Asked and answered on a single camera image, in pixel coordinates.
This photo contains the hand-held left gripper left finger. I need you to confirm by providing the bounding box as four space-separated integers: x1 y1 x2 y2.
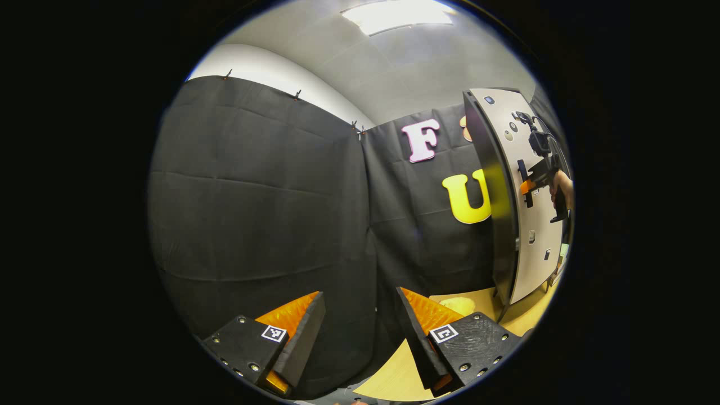
201 291 327 397

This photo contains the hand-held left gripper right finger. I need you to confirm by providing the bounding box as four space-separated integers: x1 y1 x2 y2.
395 287 521 397

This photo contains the dark grey cabinet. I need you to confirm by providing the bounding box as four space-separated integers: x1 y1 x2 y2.
463 89 521 322

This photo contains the grey cabinet door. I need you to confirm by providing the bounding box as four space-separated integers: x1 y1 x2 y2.
471 88 566 305

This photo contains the black backdrop cloth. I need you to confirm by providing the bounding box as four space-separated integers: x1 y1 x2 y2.
147 76 569 394

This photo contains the large ceiling light panel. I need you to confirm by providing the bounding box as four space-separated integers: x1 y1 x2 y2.
340 0 453 37

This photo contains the black cabinet door handle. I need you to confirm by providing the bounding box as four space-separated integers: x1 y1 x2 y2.
517 159 534 209

